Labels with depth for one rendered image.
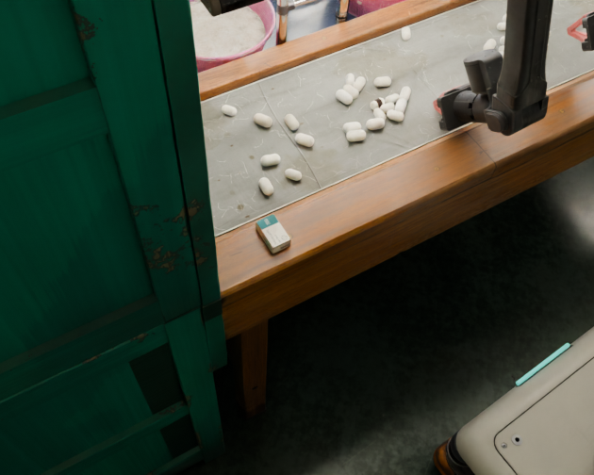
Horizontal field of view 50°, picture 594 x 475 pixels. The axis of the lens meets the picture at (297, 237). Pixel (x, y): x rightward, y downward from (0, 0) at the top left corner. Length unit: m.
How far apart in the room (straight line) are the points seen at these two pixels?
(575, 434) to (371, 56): 0.95
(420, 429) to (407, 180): 0.82
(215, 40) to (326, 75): 0.26
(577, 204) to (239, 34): 1.33
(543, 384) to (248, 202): 0.84
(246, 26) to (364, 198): 0.53
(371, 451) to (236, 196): 0.86
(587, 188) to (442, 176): 1.22
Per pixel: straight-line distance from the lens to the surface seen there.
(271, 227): 1.07
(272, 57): 1.37
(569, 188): 2.34
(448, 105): 1.24
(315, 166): 1.21
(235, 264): 1.05
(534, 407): 1.59
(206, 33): 1.47
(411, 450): 1.77
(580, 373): 1.67
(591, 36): 1.42
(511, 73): 1.07
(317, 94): 1.33
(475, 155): 1.26
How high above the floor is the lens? 1.68
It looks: 57 degrees down
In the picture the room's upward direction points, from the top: 6 degrees clockwise
